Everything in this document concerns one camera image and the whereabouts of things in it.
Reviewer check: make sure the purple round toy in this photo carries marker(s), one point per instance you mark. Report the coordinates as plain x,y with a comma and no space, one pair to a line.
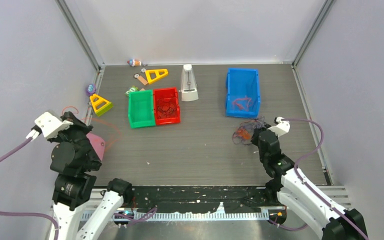
90,90

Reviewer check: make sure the aluminium rail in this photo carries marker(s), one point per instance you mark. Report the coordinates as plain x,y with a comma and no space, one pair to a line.
262,214

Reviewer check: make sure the green toy block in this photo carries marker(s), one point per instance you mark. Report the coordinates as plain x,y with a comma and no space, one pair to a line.
131,90

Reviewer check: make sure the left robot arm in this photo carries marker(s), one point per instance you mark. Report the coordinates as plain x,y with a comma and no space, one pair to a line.
72,159

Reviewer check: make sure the tan wooden strip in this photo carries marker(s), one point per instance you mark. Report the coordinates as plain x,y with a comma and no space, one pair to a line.
141,79

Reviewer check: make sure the small figurine toy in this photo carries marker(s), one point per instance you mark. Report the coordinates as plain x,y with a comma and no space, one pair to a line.
134,63

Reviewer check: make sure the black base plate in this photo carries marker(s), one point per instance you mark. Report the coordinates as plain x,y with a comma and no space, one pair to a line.
200,199

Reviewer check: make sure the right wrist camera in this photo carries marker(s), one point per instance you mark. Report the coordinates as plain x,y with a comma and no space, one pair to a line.
281,127

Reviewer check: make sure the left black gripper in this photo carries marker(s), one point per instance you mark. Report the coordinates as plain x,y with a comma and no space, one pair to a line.
76,122

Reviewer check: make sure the yellow triangle toy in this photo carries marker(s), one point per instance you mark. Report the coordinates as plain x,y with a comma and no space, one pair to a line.
154,75
100,105

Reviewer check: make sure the yellow triangle toy rear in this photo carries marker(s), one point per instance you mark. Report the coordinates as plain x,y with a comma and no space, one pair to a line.
154,75

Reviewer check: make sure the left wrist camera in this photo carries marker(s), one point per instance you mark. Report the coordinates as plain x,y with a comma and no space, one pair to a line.
49,125

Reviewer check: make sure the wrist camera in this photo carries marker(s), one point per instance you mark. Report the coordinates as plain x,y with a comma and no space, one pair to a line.
49,125
281,127

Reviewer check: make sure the blue plastic bin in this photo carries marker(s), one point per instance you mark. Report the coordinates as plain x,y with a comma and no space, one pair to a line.
243,97

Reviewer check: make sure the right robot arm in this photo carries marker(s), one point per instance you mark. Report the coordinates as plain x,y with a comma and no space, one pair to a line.
290,187

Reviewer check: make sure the white metronome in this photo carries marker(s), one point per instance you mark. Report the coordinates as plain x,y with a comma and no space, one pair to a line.
189,91

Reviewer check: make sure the pink metronome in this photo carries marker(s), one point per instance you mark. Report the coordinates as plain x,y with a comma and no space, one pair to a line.
98,144

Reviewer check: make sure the green plastic bin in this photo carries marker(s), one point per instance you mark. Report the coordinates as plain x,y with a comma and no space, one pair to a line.
141,109

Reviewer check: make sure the yellow triangle toy left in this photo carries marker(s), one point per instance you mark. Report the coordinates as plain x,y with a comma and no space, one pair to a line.
100,105

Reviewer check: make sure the red plastic bin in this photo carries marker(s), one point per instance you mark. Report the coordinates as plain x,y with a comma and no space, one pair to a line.
166,106

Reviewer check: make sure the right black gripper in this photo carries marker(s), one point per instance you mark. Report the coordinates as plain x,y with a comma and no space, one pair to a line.
255,137

